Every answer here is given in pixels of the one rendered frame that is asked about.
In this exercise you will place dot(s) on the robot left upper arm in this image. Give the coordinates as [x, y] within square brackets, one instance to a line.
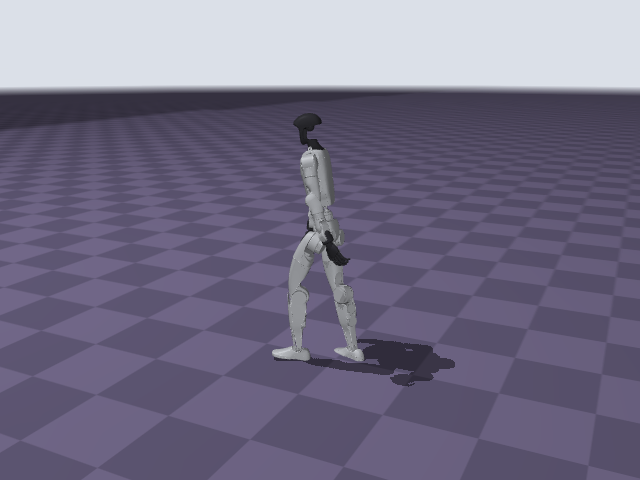
[309, 165]

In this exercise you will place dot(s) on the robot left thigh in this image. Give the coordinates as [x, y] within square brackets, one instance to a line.
[302, 261]

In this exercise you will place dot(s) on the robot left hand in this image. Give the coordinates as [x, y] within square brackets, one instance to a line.
[333, 252]

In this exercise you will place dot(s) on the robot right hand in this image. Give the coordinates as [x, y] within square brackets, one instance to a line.
[309, 229]

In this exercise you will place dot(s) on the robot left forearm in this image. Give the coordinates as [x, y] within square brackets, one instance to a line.
[317, 212]

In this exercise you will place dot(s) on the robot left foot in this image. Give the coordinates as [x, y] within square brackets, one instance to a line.
[288, 353]

